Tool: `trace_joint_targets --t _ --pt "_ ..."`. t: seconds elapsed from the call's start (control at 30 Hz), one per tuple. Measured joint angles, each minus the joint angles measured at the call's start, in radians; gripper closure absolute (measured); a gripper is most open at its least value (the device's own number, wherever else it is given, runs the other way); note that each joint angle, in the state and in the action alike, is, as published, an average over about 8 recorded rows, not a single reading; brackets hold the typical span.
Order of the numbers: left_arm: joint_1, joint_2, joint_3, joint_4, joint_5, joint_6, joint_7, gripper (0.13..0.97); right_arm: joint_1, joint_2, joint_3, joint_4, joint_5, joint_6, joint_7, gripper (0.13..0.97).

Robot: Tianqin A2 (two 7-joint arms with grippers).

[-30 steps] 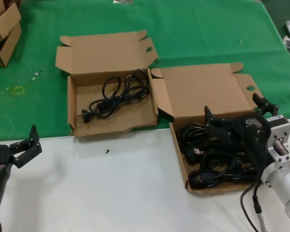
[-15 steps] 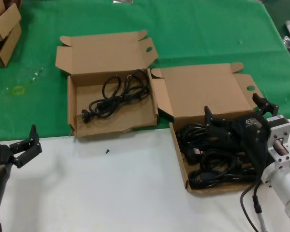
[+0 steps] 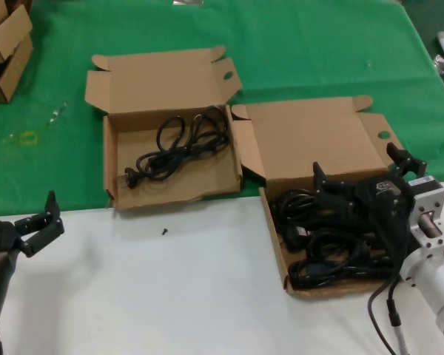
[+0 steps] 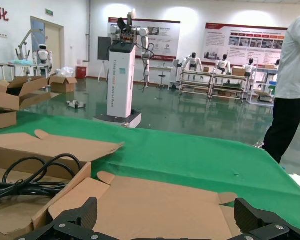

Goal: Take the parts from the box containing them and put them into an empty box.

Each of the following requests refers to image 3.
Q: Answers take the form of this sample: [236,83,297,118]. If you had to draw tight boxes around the yellow square ring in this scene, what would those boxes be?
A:
[18,131,38,147]

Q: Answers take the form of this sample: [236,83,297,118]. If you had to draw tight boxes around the long open cardboard box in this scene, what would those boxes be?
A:
[0,35,35,104]

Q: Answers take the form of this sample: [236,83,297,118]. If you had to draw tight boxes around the open brown cardboard box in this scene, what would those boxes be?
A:
[230,94,406,297]

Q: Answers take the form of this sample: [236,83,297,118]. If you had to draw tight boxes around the black power cable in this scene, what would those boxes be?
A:
[269,189,321,226]
[280,221,314,251]
[287,258,395,290]
[305,227,388,267]
[124,105,230,192]

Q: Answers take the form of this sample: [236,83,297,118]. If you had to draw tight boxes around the cardboard box with torn wall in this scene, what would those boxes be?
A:
[84,45,244,211]

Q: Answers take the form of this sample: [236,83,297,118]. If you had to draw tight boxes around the clear plastic scraps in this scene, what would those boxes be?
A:
[46,103,68,125]

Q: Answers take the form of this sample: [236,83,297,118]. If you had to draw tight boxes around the grey cable with black connector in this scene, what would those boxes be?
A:
[386,298,410,355]

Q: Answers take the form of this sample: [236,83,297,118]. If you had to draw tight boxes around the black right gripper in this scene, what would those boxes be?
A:
[312,142,427,268]

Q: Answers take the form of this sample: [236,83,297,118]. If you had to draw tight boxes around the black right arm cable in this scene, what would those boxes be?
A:
[367,276,400,355]

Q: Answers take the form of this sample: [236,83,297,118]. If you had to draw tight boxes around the green table cloth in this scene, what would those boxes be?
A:
[0,0,444,218]

